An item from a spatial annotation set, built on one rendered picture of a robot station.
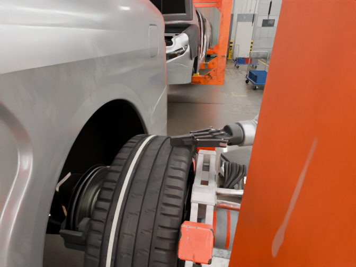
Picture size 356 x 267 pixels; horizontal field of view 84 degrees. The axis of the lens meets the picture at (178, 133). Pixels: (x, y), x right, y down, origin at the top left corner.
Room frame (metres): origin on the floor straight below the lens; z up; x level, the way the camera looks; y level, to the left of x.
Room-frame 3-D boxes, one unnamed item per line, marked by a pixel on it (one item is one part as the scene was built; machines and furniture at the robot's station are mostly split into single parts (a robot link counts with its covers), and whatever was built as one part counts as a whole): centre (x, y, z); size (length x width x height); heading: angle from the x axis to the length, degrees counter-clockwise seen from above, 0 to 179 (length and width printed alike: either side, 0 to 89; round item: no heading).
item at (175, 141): (0.56, -0.01, 1.20); 0.07 x 0.01 x 0.03; 105
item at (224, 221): (0.51, -0.16, 0.85); 0.21 x 0.14 x 0.14; 80
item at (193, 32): (3.61, -0.21, 1.36); 0.71 x 0.30 x 0.51; 170
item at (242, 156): (1.69, -0.70, 0.17); 0.43 x 0.36 x 0.34; 19
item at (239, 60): (9.58, -3.12, 0.48); 1.00 x 0.61 x 0.96; 88
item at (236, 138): (0.60, -0.16, 1.20); 0.09 x 0.08 x 0.07; 105
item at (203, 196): (0.52, -0.09, 0.85); 0.54 x 0.07 x 0.54; 170
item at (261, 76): (6.03, -2.46, 0.48); 1.00 x 0.61 x 0.96; 177
